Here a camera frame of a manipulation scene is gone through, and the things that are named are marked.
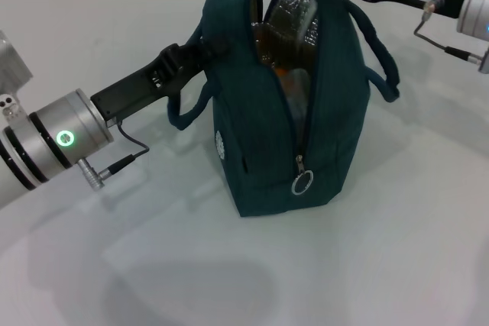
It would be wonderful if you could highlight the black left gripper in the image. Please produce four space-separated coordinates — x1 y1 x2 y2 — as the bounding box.
89 32 231 129

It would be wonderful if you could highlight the yellow pear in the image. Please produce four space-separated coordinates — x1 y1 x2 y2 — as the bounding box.
274 66 307 87

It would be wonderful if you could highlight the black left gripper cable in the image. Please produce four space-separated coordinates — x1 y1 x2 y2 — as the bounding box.
77 121 151 192

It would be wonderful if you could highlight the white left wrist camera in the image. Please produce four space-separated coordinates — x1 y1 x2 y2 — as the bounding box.
0 29 34 92

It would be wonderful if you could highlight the dark blue-green insulated lunch bag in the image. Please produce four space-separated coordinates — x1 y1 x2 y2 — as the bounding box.
166 0 402 220

